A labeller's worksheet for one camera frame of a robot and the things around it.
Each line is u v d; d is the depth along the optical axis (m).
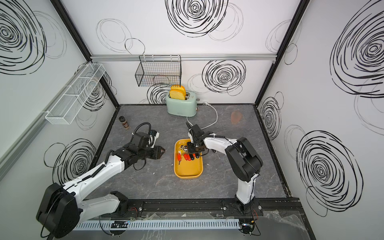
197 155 0.91
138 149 0.63
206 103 1.21
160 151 0.76
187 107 1.07
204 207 0.75
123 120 0.99
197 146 0.69
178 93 0.99
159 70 0.96
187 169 0.87
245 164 0.48
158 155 0.72
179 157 0.91
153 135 0.74
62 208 0.39
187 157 0.91
